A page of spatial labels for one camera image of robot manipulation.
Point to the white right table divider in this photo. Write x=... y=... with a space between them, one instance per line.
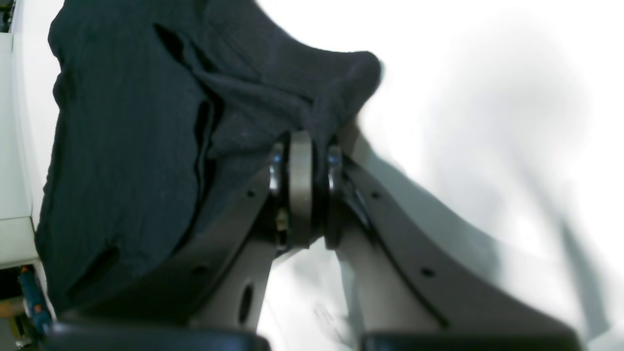
x=16 y=224

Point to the teal glue gun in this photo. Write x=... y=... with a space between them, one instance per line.
x=35 y=300

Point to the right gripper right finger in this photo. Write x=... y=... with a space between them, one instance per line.
x=409 y=286

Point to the black T-shirt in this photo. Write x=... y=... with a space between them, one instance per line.
x=166 y=108

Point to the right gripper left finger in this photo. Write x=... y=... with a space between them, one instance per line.
x=217 y=280

